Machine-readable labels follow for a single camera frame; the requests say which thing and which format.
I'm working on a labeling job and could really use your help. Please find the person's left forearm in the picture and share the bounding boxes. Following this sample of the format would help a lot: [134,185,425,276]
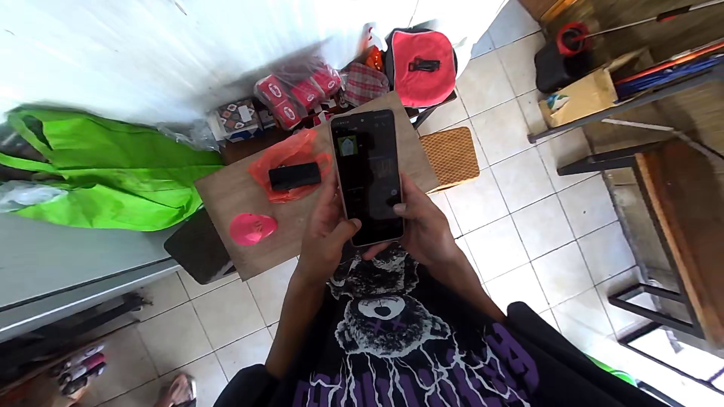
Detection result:
[265,272,329,381]

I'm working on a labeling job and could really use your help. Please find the pink packets in clear plastic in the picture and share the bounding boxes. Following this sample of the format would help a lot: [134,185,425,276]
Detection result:
[253,59,344,131]

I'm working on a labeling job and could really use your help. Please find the black bucket with red top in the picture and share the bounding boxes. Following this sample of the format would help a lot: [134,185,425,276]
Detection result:
[534,21,594,95]

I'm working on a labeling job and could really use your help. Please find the pink round cap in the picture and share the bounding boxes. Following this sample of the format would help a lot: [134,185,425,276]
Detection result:
[229,213,279,246]

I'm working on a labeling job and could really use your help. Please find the pile of shoes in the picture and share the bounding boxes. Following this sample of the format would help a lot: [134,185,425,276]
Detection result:
[51,345,108,400]

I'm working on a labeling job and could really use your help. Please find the person's left hand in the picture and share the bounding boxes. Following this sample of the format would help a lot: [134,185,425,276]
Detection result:
[293,170,362,285]

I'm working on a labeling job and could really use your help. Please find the woven brown stool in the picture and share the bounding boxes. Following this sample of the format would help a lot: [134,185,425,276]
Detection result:
[419,126,480,194]

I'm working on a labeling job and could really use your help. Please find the metal-framed shelf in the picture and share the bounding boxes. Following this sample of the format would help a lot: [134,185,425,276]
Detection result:
[527,41,724,144]

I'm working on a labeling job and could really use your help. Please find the small wooden table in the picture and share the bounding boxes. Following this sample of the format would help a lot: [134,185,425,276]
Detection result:
[195,92,440,282]

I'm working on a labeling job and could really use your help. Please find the brown cardboard box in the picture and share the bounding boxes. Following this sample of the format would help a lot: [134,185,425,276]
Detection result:
[538,50,654,129]

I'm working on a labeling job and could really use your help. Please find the large black smartphone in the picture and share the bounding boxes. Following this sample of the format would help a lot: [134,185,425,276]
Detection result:
[330,110,406,248]

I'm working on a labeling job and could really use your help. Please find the small black rectangular device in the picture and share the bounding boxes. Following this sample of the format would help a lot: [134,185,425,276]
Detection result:
[268,162,322,192]

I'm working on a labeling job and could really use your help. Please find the pink and black bag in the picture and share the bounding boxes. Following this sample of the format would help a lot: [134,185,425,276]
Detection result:
[385,27,458,108]

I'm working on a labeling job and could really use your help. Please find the wooden bench with metal frame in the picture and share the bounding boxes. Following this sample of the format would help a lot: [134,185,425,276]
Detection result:
[557,136,724,391]

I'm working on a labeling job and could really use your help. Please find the person's right hand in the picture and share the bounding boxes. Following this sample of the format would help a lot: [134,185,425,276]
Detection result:
[362,173,459,268]

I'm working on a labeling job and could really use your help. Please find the bright green bag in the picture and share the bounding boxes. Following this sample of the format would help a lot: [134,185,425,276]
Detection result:
[0,104,226,233]

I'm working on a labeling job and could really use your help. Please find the white translucent plastic bag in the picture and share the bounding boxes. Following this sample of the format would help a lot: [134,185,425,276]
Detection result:
[0,180,69,214]

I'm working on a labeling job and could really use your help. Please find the person's body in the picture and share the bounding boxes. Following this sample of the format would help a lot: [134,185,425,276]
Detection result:
[213,243,668,407]

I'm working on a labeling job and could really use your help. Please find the crumpled clear plastic bag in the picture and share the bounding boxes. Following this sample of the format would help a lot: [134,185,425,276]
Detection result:
[155,120,221,152]

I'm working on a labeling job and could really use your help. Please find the dark grey stool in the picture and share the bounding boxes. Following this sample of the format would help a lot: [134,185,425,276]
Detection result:
[163,206,238,286]

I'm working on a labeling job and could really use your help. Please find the person's right forearm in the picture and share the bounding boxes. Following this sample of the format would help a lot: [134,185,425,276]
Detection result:
[431,246,507,326]

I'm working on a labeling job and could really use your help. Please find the patterned cardboard box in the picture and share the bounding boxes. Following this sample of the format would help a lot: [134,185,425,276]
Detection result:
[207,99,262,142]

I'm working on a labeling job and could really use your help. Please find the red plastic bag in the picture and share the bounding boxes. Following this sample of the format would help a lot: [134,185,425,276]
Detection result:
[248,128,333,204]

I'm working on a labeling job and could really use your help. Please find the red plaid cloth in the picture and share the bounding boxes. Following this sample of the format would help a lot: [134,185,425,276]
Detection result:
[341,61,390,108]

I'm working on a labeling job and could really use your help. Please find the green plastic object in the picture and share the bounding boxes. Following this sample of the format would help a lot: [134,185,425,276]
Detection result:
[585,355,639,387]

